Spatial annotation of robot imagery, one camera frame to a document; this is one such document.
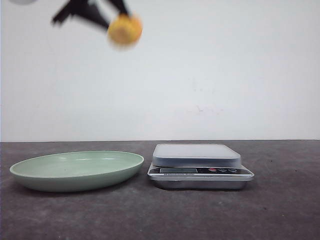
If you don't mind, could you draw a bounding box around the black gripper claw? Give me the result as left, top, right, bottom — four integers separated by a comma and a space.
51, 0, 109, 29
109, 0, 130, 15

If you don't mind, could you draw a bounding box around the silver digital kitchen scale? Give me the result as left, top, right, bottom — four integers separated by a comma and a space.
147, 143, 255, 190

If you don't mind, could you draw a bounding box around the green shallow plate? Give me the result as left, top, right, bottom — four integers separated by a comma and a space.
9, 150, 145, 193

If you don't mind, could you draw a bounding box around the yellow corn cob piece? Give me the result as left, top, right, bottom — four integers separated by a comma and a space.
107, 13, 143, 48

